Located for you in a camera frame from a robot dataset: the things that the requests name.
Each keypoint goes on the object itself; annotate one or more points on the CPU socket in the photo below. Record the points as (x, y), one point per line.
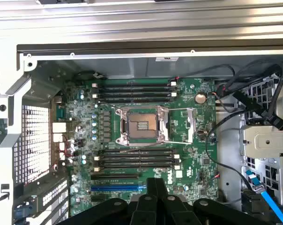
(141, 124)

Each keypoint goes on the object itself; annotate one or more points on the silver disk bay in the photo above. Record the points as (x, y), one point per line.
(265, 138)

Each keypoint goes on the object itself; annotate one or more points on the open PC case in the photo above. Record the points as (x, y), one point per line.
(141, 66)

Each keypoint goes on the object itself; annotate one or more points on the long black expansion slot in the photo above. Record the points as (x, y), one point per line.
(113, 176)

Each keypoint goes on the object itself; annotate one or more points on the round coin battery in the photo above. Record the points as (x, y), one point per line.
(200, 98)

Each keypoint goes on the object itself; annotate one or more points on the green motherboard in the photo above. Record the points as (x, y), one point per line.
(197, 150)

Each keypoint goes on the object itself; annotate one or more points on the blue expansion slot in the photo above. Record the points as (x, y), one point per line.
(113, 188)

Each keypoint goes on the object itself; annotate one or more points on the metal socket cover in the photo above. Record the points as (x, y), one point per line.
(190, 122)

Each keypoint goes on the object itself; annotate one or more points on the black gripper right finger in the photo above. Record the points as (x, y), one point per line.
(174, 211)

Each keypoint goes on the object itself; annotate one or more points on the thin metal locking lever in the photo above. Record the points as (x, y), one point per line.
(179, 142)
(179, 109)

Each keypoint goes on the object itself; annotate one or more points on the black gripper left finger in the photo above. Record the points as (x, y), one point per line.
(141, 211)

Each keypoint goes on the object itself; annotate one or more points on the blue card retention clip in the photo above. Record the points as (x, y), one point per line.
(24, 211)

